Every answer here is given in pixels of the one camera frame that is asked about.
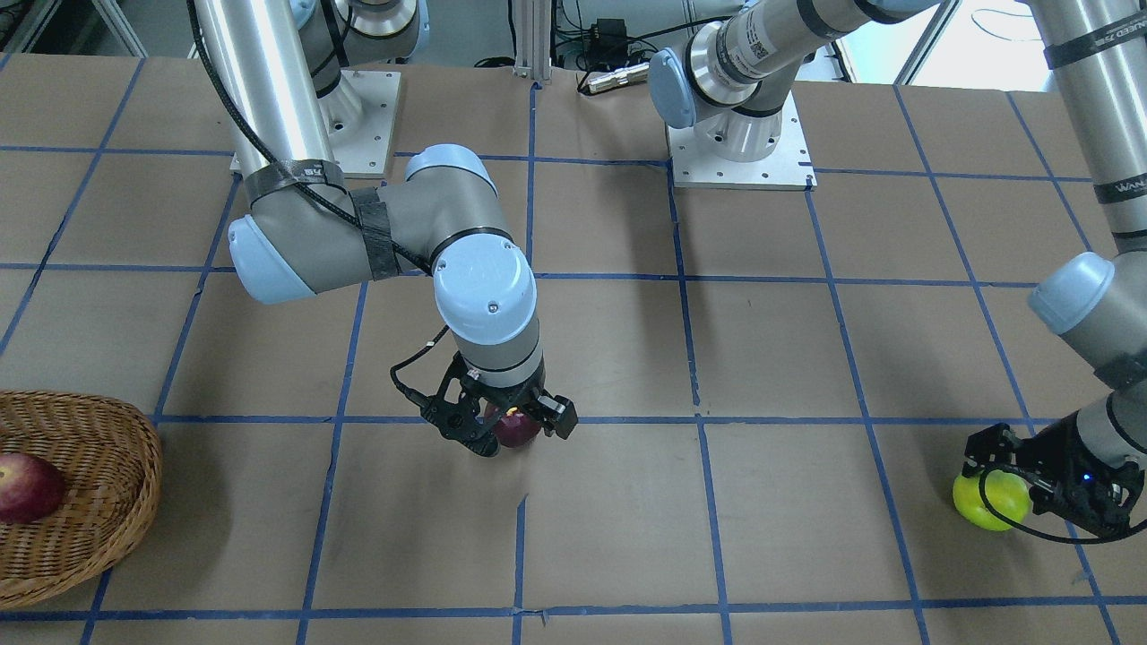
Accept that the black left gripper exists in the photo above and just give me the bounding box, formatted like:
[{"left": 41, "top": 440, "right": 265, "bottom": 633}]
[{"left": 963, "top": 417, "right": 1144, "bottom": 538}]

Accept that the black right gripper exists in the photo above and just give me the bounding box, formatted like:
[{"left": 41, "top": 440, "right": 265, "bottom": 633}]
[{"left": 421, "top": 353, "right": 579, "bottom": 458}]

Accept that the dark red apple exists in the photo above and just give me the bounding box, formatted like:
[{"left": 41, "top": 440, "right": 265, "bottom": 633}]
[{"left": 483, "top": 401, "right": 541, "bottom": 449}]

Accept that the green apple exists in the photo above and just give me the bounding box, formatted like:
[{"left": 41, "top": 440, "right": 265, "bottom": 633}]
[{"left": 952, "top": 471, "right": 1032, "bottom": 533}]

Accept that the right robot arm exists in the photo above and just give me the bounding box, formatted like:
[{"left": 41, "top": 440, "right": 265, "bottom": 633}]
[{"left": 185, "top": 1, "right": 578, "bottom": 457}]

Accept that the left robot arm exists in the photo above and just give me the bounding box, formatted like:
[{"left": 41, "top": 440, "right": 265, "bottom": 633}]
[{"left": 648, "top": 1, "right": 1144, "bottom": 546}]

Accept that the woven wicker basket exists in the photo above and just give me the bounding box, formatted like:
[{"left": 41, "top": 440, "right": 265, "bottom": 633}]
[{"left": 1, "top": 391, "right": 161, "bottom": 611}]

